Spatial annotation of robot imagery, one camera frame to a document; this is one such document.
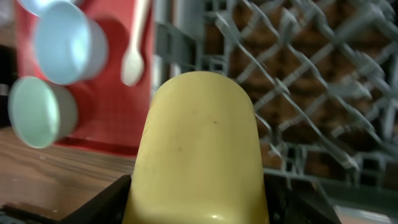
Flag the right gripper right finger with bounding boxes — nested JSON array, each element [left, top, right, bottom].
[[264, 174, 341, 224]]

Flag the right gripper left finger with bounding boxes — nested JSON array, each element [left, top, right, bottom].
[[59, 175, 131, 224]]

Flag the yellow plastic cup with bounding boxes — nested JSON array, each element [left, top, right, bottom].
[[123, 72, 269, 223]]

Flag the mint green bowl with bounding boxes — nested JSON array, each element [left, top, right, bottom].
[[8, 77, 79, 149]]

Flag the light blue rice bowl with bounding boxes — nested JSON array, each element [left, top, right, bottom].
[[34, 1, 108, 85]]

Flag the grey dishwasher rack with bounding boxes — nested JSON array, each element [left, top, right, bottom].
[[152, 0, 397, 223]]

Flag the red serving tray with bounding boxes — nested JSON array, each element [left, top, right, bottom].
[[14, 0, 155, 156]]

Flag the white plastic spoon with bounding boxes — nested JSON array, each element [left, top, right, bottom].
[[121, 0, 151, 86]]

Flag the large light blue plate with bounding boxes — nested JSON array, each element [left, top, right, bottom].
[[17, 0, 85, 17]]

